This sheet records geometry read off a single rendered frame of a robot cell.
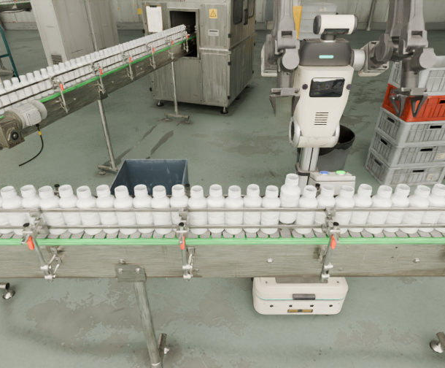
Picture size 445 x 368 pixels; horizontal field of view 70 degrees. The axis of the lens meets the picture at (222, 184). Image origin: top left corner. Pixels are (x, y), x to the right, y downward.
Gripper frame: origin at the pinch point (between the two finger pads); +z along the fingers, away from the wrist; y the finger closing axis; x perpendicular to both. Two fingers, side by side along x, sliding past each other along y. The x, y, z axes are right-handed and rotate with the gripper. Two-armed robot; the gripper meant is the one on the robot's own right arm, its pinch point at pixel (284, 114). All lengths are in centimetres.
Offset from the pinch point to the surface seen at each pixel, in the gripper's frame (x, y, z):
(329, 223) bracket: -26.4, 11.4, 33.5
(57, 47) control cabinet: 464, -347, -139
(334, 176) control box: -9.3, 17.0, 21.7
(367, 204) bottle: -23.4, 23.5, 28.2
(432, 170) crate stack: 189, 163, 46
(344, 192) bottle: -24.6, 16.0, 24.3
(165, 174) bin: 36, -54, 28
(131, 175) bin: 35, -72, 28
